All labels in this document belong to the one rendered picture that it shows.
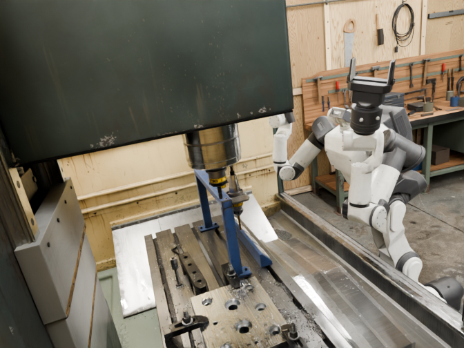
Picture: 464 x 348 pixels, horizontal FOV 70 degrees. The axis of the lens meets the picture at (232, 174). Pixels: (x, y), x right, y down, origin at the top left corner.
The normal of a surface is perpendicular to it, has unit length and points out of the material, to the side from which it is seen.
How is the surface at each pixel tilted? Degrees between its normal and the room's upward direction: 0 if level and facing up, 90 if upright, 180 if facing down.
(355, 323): 8
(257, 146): 90
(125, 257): 25
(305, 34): 90
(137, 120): 90
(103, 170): 89
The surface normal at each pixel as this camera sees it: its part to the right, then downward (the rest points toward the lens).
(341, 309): -0.10, -0.89
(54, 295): 0.32, 0.27
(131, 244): 0.00, -0.74
